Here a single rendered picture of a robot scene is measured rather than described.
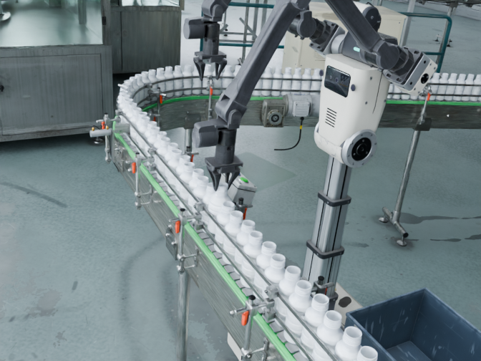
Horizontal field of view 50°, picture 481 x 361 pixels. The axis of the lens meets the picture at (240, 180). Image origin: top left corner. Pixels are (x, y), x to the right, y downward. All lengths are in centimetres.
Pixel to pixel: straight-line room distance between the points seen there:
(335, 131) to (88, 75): 299
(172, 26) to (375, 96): 508
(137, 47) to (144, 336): 454
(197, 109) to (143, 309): 116
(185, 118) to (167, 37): 384
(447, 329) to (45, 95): 368
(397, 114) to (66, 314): 227
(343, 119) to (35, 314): 190
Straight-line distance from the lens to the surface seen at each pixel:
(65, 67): 458
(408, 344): 186
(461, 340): 172
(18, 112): 463
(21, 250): 351
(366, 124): 200
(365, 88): 191
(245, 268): 146
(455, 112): 364
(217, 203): 158
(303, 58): 555
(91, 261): 333
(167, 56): 688
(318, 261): 229
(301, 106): 301
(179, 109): 302
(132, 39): 669
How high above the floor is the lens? 192
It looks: 27 degrees down
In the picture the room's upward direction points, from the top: 5 degrees clockwise
